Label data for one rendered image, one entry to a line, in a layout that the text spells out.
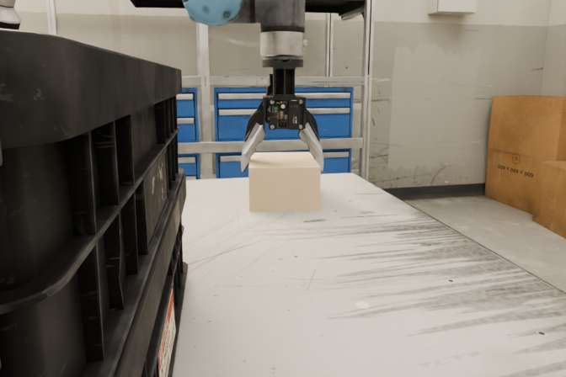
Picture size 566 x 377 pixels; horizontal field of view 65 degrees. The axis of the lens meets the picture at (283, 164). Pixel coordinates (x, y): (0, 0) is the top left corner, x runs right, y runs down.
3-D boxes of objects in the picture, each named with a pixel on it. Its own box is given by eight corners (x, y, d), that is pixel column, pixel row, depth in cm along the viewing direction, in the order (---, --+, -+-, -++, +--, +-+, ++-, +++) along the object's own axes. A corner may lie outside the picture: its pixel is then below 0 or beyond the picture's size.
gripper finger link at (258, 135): (227, 167, 75) (258, 123, 74) (229, 161, 81) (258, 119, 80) (242, 177, 76) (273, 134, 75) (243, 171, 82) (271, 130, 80)
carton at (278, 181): (250, 188, 90) (249, 152, 89) (308, 188, 91) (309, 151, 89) (248, 211, 74) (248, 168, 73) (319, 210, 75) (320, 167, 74)
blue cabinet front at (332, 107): (216, 198, 226) (213, 87, 216) (349, 190, 241) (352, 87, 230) (216, 199, 224) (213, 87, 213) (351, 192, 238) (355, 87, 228)
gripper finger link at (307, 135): (324, 177, 77) (294, 133, 75) (319, 170, 82) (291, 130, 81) (339, 167, 76) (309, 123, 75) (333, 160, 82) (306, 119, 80)
